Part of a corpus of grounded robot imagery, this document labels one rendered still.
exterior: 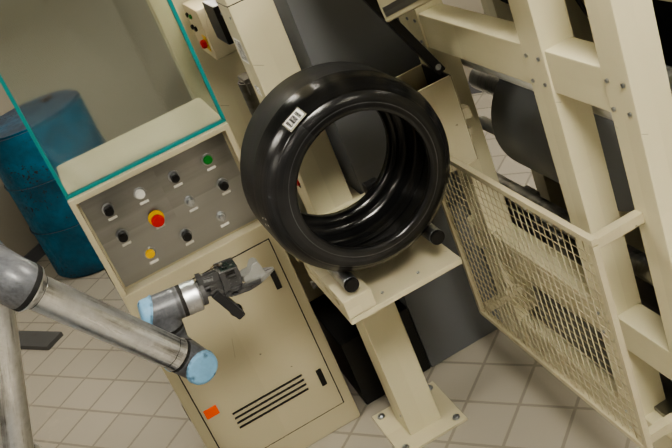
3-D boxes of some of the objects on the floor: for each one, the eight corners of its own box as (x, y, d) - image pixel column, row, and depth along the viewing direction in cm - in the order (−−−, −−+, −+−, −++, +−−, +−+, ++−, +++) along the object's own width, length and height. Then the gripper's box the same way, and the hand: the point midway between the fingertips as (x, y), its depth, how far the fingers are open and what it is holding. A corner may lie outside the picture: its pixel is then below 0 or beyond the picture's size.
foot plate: (372, 418, 339) (370, 414, 338) (433, 382, 344) (431, 378, 343) (403, 459, 315) (401, 454, 314) (468, 419, 321) (466, 415, 320)
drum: (98, 222, 602) (27, 93, 561) (169, 216, 568) (99, 79, 526) (35, 280, 556) (-48, 145, 515) (108, 279, 522) (26, 134, 481)
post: (395, 419, 334) (78, -313, 226) (426, 401, 337) (127, -331, 229) (410, 438, 323) (84, -323, 215) (442, 419, 325) (136, -343, 218)
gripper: (198, 284, 240) (272, 254, 245) (190, 271, 248) (262, 242, 253) (207, 311, 244) (280, 281, 249) (200, 297, 252) (270, 268, 257)
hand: (270, 272), depth 252 cm, fingers closed
